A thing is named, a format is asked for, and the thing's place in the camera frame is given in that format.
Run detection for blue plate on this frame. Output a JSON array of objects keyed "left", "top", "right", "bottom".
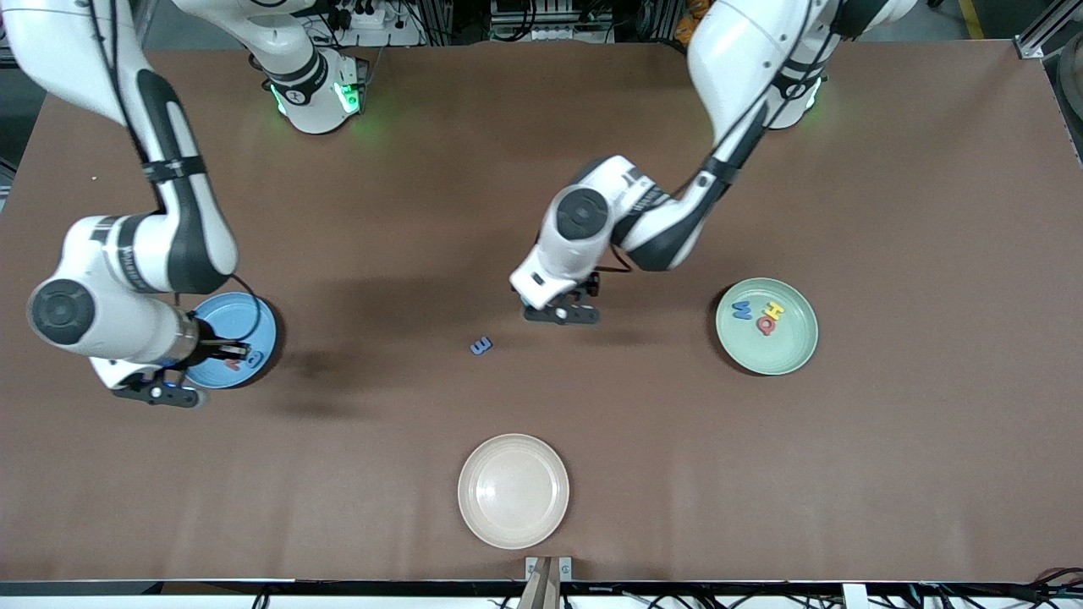
[{"left": 182, "top": 292, "right": 278, "bottom": 390}]

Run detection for metal table edge bracket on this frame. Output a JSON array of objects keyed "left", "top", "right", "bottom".
[{"left": 525, "top": 556, "right": 574, "bottom": 583}]

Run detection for beige plate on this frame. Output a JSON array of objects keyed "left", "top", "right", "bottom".
[{"left": 458, "top": 434, "right": 570, "bottom": 550}]

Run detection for camera mount pole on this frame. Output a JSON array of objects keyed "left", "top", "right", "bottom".
[{"left": 518, "top": 558, "right": 562, "bottom": 609}]

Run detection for brown table cover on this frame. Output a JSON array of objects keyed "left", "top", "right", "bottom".
[{"left": 0, "top": 42, "right": 1083, "bottom": 584}]

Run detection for aluminium frame profile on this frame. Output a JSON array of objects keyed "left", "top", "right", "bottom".
[{"left": 1015, "top": 0, "right": 1083, "bottom": 60}]

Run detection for green plate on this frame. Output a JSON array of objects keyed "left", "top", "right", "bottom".
[{"left": 715, "top": 277, "right": 819, "bottom": 376}]

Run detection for white power strip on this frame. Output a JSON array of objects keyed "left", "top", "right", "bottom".
[{"left": 326, "top": 0, "right": 424, "bottom": 47}]

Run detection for black equipment rack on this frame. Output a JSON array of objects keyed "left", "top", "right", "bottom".
[{"left": 489, "top": 0, "right": 617, "bottom": 43}]

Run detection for orange packets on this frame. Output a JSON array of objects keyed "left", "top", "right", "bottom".
[{"left": 674, "top": 0, "right": 705, "bottom": 45}]

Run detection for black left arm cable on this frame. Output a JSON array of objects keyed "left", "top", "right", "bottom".
[{"left": 592, "top": 0, "right": 838, "bottom": 276}]

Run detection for white table edge rail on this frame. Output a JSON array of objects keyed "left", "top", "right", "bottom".
[{"left": 0, "top": 580, "right": 1083, "bottom": 609}]

